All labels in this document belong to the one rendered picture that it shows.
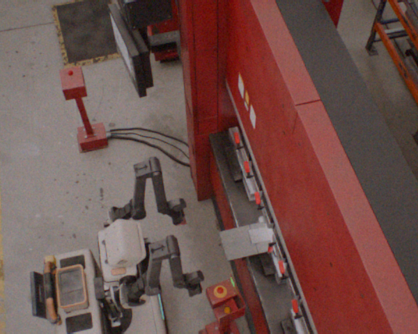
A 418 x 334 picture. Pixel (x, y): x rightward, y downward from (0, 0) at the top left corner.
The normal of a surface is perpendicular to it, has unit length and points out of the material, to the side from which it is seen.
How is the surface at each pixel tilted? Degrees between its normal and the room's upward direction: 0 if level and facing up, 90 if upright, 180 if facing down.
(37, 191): 0
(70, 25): 0
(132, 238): 43
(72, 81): 0
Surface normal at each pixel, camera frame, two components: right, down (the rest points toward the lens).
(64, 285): -0.02, -0.53
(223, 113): 0.25, 0.82
